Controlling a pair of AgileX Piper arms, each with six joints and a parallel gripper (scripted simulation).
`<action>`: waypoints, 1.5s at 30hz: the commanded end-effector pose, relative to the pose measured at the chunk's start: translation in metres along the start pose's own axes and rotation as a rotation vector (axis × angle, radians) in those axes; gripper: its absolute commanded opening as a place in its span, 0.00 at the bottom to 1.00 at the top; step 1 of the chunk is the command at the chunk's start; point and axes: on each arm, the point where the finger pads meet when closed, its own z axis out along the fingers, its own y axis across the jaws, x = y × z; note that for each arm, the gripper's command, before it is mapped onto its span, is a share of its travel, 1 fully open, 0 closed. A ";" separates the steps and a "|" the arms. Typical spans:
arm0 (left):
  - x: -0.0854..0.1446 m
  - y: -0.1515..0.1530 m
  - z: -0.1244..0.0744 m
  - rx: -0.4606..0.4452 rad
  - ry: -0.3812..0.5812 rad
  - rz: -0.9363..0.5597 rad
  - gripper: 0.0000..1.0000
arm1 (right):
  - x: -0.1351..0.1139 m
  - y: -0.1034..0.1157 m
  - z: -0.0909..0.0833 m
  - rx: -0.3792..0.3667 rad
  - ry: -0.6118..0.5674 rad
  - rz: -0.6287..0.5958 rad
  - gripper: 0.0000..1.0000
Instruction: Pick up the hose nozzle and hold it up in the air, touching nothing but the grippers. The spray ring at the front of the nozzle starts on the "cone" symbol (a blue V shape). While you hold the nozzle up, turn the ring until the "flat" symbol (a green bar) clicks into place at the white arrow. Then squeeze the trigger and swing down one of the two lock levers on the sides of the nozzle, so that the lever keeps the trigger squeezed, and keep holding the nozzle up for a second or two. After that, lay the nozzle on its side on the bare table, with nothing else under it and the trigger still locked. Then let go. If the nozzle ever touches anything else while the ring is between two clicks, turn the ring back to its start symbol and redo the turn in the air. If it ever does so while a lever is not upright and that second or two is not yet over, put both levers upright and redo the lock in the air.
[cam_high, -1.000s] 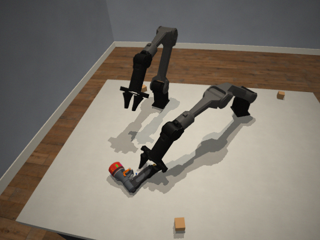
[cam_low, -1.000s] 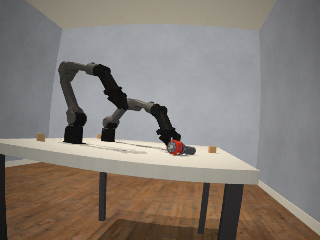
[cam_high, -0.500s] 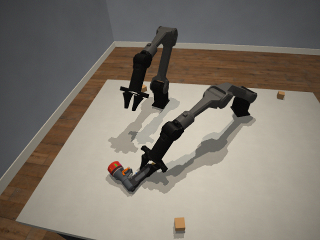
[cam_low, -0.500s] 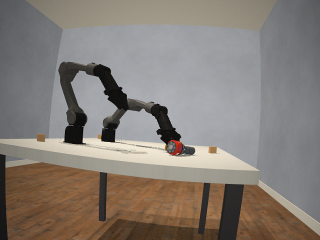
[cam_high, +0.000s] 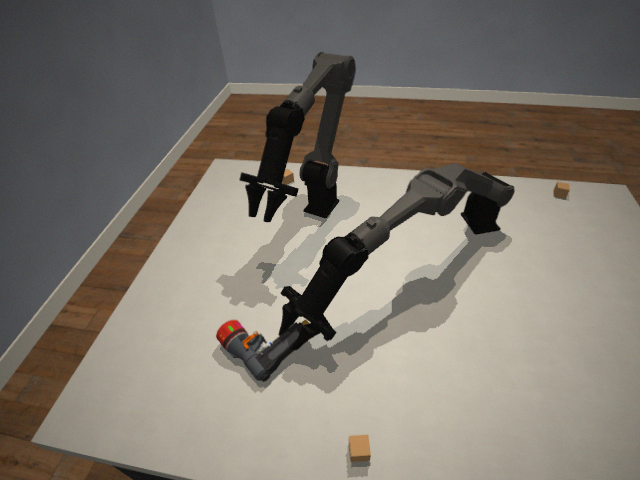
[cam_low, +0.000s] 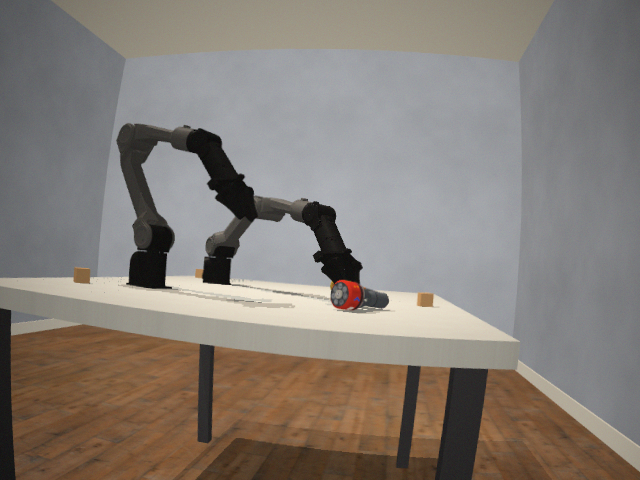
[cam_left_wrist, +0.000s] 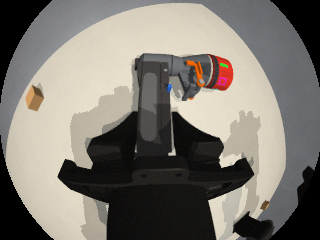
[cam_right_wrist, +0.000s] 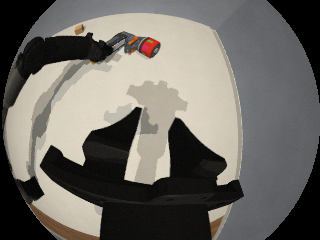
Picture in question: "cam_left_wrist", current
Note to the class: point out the grey hose nozzle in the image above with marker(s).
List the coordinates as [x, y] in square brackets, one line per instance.
[154, 114]

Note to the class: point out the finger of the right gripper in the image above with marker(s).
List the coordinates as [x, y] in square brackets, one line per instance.
[307, 174]
[301, 190]

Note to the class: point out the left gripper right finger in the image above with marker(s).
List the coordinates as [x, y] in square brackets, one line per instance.
[201, 150]

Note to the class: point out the small tan cube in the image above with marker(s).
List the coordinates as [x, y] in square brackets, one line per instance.
[265, 205]
[34, 98]

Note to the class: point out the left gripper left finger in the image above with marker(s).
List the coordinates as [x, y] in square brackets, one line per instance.
[114, 151]

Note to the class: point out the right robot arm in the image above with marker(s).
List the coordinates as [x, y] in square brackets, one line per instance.
[253, 229]

